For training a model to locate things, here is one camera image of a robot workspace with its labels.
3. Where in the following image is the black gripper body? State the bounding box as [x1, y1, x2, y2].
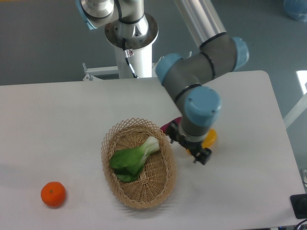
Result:
[176, 126, 206, 151]

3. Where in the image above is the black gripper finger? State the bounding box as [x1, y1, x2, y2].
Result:
[166, 123, 179, 143]
[191, 148, 212, 165]

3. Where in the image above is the green bok choy vegetable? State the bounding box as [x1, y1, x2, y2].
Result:
[109, 137, 160, 183]

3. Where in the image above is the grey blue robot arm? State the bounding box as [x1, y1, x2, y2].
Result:
[76, 0, 249, 164]

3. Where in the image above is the woven wicker basket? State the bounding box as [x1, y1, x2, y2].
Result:
[101, 118, 177, 209]

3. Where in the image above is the purple sweet potato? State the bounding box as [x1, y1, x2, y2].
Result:
[160, 116, 182, 134]

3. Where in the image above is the yellow mango fruit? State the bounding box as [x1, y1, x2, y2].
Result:
[186, 128, 217, 155]

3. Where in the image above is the black device at table edge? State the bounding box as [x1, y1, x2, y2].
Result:
[290, 194, 307, 219]

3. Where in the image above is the orange tangerine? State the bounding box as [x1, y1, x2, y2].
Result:
[41, 182, 66, 207]

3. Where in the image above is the blue bag in background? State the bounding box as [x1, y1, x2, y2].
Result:
[283, 0, 307, 23]

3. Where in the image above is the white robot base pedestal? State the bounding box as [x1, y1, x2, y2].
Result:
[105, 13, 158, 79]

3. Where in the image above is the white metal mounting frame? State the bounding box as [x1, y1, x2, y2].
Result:
[82, 51, 195, 81]

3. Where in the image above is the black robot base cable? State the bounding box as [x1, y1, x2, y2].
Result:
[121, 37, 139, 79]

